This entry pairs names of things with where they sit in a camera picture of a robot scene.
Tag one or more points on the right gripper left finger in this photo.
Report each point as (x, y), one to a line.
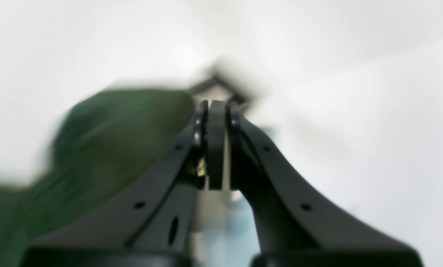
(146, 225)

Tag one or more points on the dark green t-shirt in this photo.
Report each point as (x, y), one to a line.
(105, 143)

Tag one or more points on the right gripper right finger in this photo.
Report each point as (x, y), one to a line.
(296, 225)

